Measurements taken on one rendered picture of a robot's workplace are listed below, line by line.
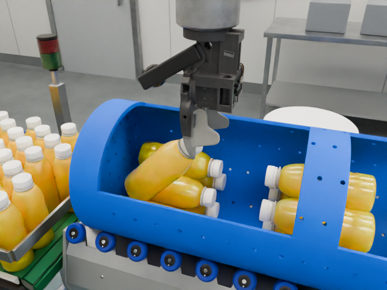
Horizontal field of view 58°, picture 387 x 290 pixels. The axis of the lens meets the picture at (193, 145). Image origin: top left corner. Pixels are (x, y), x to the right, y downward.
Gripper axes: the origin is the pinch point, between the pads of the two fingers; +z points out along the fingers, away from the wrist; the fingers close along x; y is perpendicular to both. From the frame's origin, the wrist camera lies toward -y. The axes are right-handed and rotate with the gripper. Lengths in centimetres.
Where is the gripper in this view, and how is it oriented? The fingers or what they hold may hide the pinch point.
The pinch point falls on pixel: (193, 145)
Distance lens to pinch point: 61.2
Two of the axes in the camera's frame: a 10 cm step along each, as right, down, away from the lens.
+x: 3.3, -4.7, 8.2
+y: 9.4, 1.7, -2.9
